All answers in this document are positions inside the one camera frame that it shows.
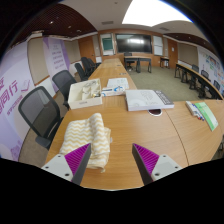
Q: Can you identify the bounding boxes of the large wall television screen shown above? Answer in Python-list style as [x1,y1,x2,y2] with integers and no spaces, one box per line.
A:
[115,33,153,54]

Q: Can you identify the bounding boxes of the purple printed wall banner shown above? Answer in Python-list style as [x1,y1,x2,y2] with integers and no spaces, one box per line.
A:
[42,36,72,93]

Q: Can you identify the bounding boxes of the thick white book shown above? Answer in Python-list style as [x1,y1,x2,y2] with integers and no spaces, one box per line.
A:
[124,88,175,112]

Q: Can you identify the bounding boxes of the brown wooden door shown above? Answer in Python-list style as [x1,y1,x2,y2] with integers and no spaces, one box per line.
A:
[166,38,179,69]

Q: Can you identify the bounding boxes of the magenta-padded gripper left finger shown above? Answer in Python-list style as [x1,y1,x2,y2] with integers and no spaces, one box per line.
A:
[40,142,92,185]

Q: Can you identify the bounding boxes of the group of black office chairs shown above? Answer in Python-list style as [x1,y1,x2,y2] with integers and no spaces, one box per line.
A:
[73,56,103,82]

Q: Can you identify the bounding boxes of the plain white wall whiteboard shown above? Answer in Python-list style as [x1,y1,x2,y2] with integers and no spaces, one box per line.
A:
[152,35,164,57]

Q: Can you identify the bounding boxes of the wall whiteboard with green print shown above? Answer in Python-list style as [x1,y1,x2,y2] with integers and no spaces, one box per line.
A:
[99,33,116,57]

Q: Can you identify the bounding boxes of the large bright ceiling light panel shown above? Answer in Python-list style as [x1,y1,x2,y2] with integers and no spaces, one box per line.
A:
[121,0,194,28]

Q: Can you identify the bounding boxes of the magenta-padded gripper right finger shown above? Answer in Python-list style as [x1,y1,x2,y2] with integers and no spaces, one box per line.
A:
[131,142,183,186]

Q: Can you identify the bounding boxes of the green booklet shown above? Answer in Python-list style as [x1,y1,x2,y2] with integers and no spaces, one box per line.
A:
[194,101,220,132]

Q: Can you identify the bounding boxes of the printed white paper sheets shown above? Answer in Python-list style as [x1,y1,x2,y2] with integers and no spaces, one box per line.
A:
[100,77,130,98]

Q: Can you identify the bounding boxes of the small dark round disc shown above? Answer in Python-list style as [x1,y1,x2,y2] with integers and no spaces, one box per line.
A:
[147,108,163,117]

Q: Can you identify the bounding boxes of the black mesh office chair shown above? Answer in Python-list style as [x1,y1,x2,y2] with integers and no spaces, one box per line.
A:
[51,69,78,110]
[18,85,64,151]

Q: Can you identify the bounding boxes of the long curved table with chairs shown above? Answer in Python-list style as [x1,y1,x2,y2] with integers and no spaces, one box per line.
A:
[174,61,224,101]

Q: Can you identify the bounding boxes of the open white cardboard box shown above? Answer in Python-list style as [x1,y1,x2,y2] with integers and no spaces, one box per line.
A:
[67,78,104,110]

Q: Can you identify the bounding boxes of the yellow white zigzag towel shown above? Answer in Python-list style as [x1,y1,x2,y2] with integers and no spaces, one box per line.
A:
[59,112,113,174]

